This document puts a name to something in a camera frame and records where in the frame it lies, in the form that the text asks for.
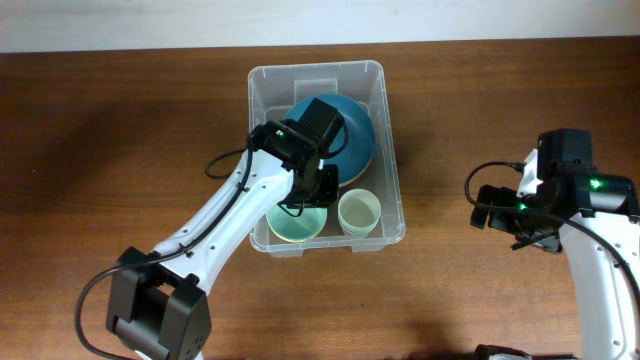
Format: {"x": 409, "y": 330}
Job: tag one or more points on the beige bowl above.
{"x": 360, "y": 175}

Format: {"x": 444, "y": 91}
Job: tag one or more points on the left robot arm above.
{"x": 158, "y": 301}

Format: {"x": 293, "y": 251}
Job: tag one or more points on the mint green small bowl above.
{"x": 296, "y": 229}

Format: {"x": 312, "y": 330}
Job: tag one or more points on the clear plastic storage bin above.
{"x": 280, "y": 92}

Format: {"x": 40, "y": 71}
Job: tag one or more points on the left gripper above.
{"x": 329, "y": 192}

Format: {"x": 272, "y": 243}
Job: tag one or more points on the blue bowl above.
{"x": 358, "y": 153}

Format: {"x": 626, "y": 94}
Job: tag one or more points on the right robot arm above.
{"x": 564, "y": 204}

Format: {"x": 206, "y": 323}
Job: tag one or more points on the mint green cup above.
{"x": 357, "y": 233}

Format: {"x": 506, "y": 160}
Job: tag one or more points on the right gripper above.
{"x": 548, "y": 241}

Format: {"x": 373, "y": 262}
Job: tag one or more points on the cream cup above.
{"x": 359, "y": 208}

